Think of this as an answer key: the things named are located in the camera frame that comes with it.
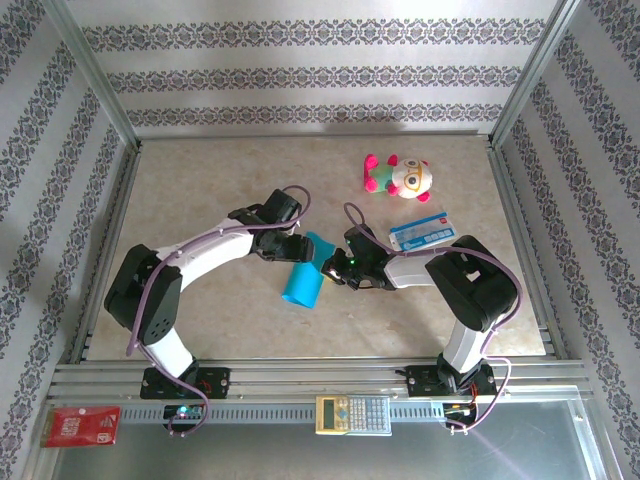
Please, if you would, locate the beige scientific calculator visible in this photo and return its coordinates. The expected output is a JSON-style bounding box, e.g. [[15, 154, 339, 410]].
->
[[314, 394, 393, 437]]

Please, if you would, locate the steel sheet shelf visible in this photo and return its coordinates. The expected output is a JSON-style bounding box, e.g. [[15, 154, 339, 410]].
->
[[29, 399, 614, 480]]

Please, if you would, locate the aluminium side rail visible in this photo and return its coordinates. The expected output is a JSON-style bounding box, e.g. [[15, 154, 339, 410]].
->
[[67, 142, 144, 365], [487, 142, 574, 364]]

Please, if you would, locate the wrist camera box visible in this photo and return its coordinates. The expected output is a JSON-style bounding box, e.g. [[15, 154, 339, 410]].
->
[[262, 188, 303, 222], [343, 224, 379, 254]]

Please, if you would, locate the small controller board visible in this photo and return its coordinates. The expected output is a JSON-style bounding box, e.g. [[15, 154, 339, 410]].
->
[[442, 401, 477, 420], [163, 403, 206, 422]]

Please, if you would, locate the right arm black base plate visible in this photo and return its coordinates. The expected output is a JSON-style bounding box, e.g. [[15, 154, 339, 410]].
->
[[405, 363, 499, 400]]

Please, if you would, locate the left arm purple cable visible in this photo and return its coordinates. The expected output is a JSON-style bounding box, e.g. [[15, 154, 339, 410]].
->
[[125, 184, 311, 439]]

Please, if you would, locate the grey slotted cable duct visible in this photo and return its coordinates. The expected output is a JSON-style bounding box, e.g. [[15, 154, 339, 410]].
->
[[119, 402, 451, 425]]

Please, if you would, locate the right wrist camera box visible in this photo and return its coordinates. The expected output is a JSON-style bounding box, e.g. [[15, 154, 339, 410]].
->
[[343, 224, 379, 254]]

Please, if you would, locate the pink white plush toy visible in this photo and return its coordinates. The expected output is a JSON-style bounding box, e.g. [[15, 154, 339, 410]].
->
[[363, 153, 434, 204]]

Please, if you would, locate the red flat packet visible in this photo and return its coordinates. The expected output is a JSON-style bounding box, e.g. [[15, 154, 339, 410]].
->
[[39, 405, 122, 449]]

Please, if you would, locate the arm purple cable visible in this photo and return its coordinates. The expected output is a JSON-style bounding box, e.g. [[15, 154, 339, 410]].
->
[[343, 201, 524, 436], [125, 184, 311, 439]]

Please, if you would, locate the aluminium front rail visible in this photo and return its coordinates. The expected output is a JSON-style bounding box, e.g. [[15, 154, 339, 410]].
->
[[47, 360, 596, 401]]

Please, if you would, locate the blue white tissue pack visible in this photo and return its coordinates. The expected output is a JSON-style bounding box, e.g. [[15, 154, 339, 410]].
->
[[388, 212, 459, 255]]

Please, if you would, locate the blue square paper sheet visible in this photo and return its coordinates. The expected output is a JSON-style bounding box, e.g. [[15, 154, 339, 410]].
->
[[280, 230, 335, 310]]

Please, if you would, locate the aluminium back rail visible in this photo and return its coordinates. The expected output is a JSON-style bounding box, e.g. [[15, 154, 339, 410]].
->
[[134, 130, 494, 142]]

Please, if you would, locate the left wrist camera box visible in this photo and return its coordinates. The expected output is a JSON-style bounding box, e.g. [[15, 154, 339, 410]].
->
[[262, 188, 303, 222]]

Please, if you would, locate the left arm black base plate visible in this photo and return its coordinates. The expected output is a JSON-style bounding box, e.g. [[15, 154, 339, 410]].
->
[[139, 366, 232, 401]]

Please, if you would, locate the aluminium corner post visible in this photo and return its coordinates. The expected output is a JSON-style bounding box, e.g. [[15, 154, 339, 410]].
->
[[487, 0, 586, 149], [39, 0, 144, 149]]

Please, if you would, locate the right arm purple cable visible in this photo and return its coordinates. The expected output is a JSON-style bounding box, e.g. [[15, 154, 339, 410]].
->
[[343, 201, 524, 436]]

